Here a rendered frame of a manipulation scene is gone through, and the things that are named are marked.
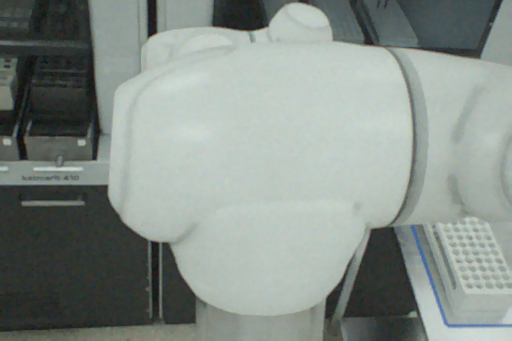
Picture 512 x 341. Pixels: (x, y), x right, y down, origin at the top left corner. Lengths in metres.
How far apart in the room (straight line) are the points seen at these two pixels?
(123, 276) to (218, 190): 1.40
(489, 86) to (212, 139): 0.18
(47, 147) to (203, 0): 0.46
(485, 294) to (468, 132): 0.76
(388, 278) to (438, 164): 1.51
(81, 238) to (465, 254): 0.93
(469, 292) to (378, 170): 0.76
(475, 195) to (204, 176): 0.17
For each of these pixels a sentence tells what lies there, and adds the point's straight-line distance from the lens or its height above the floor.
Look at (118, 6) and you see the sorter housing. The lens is 1.35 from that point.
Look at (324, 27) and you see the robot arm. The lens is 0.97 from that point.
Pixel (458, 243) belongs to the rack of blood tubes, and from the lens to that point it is 1.23.
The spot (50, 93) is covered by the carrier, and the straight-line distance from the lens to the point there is 1.47.
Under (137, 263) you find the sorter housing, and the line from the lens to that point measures 1.73.
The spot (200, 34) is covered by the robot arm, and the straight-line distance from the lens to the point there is 0.93.
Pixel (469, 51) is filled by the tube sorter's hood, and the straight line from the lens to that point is 1.53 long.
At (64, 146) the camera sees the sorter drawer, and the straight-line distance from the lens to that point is 1.45.
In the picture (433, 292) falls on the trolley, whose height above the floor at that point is 0.82.
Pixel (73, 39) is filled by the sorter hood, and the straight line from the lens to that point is 1.38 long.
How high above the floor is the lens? 1.71
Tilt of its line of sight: 43 degrees down
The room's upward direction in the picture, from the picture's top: 9 degrees clockwise
